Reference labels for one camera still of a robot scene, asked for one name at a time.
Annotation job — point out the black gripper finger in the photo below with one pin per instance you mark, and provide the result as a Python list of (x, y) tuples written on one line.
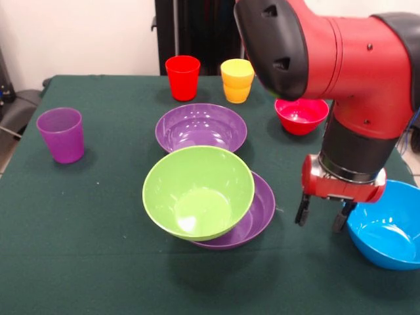
[(302, 213), (342, 220)]

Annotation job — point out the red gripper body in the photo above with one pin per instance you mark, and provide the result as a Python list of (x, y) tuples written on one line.
[(344, 190)]

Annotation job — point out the large purple bowl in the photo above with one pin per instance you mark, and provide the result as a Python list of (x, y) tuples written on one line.
[(200, 128), (262, 203)]

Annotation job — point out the large blue bowl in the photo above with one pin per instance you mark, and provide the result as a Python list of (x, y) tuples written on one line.
[(387, 239)]

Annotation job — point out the large green bowl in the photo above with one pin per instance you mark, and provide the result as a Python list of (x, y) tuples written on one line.
[(197, 197)]

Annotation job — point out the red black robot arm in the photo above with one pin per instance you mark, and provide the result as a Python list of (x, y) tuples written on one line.
[(361, 59)]

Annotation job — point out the small red bowl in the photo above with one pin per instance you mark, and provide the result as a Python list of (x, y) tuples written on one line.
[(300, 118)]

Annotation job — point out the yellow cup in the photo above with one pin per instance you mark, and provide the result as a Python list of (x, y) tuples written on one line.
[(236, 85)]

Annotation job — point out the red cup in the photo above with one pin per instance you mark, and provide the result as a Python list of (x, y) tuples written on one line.
[(182, 82)]

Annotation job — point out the dark green tablecloth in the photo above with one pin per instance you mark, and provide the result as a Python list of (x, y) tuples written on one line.
[(82, 229)]

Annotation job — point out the purple cup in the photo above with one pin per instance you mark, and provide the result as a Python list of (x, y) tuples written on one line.
[(62, 138)]

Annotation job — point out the dark grey equipment base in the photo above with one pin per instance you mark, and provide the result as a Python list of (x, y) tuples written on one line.
[(19, 108)]

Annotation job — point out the black equipment rack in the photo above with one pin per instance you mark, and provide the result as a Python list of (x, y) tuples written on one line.
[(5, 82)]

